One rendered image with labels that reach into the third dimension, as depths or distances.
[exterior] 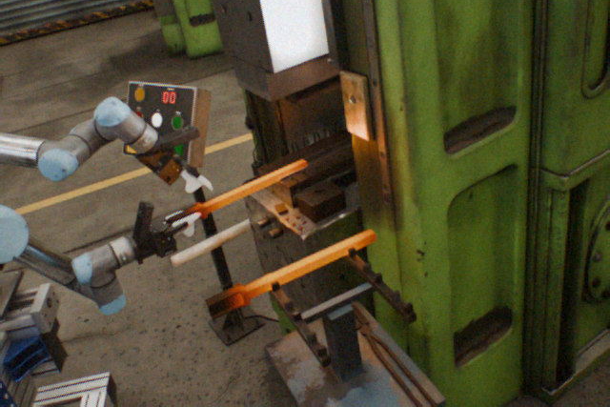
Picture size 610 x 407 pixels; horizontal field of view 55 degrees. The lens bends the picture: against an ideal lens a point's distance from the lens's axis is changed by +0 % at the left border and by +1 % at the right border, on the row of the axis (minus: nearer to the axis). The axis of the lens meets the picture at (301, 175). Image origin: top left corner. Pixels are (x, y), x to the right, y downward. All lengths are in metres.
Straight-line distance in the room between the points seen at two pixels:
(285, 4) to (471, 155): 0.61
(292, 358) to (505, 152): 0.80
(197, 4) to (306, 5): 4.96
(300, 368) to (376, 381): 0.20
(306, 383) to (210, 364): 1.18
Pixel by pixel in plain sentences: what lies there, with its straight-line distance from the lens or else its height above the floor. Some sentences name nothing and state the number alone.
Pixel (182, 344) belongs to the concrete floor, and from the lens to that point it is 2.81.
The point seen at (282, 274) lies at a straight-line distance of 1.41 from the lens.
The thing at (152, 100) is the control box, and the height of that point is 1.15.
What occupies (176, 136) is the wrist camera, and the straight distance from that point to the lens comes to 1.58.
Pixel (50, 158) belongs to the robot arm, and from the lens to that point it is 1.47.
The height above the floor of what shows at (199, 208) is 1.02.
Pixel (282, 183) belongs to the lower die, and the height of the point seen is 0.99.
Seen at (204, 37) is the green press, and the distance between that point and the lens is 6.52.
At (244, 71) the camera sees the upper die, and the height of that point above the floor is 1.33.
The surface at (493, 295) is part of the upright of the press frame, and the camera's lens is 2.06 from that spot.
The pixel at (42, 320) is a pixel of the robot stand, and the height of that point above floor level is 0.73.
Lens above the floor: 1.88
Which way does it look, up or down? 30 degrees down
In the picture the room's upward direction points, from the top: 11 degrees counter-clockwise
